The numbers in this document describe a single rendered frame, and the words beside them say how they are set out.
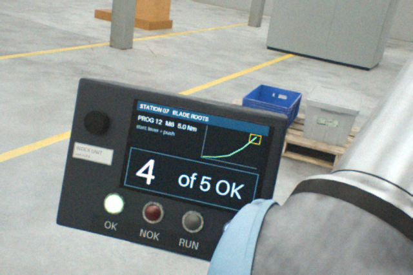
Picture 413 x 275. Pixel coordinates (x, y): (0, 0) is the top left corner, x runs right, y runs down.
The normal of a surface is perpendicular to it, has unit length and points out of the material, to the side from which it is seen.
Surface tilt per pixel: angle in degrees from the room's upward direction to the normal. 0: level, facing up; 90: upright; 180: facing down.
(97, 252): 0
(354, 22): 90
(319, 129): 95
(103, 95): 75
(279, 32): 90
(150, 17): 90
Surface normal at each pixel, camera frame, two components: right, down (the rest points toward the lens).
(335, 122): -0.37, 0.37
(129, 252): 0.14, -0.93
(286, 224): -0.34, -0.86
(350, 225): -0.19, -0.59
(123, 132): -0.16, 0.07
